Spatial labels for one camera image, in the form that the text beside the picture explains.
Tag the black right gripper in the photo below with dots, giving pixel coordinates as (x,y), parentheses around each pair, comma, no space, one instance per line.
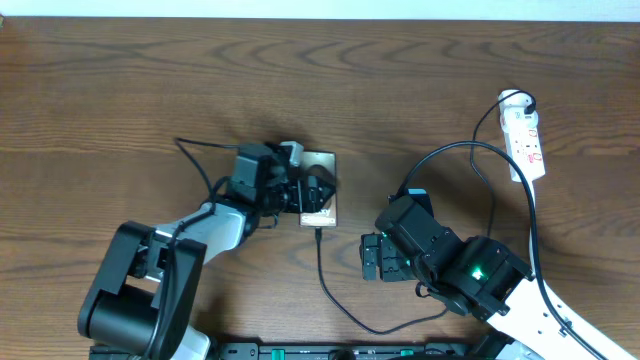
(389,269)

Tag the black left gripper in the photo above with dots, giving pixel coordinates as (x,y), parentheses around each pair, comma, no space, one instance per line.
(304,194)

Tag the gold Galaxy smartphone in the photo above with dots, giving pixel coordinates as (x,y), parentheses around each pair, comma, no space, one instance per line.
(322,215)

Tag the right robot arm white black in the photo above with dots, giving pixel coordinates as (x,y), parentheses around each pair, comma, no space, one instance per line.
(479,277)

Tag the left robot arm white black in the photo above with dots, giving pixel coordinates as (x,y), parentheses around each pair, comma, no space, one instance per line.
(140,301)

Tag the white red power strip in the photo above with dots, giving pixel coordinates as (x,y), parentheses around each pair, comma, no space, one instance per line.
(519,123)

